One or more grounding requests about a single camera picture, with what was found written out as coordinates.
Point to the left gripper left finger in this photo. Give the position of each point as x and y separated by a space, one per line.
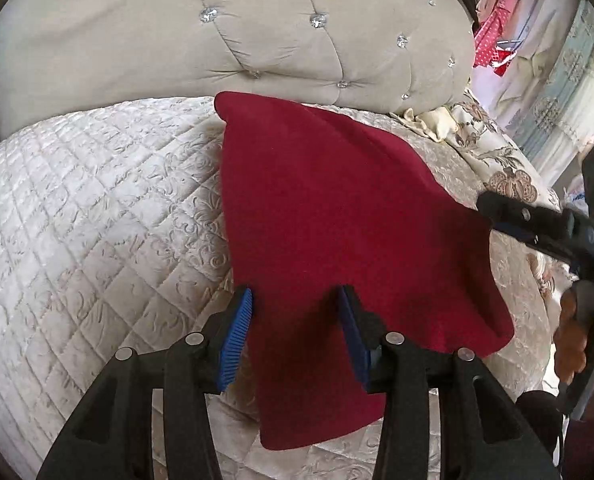
109 433

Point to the person's right hand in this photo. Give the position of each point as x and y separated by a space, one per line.
574 352

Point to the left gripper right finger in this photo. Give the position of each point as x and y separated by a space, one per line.
483 435

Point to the white quilted bedspread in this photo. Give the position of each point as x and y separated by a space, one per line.
111 235

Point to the beige tufted headboard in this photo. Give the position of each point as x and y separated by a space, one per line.
384 56

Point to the hanging clothes rack garments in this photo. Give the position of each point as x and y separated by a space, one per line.
515 51

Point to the dark red sweater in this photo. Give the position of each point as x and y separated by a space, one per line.
313 200

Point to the floral cream bed sheet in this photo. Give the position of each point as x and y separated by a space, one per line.
492 155

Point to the teal damask curtain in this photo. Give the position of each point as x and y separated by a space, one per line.
559 125

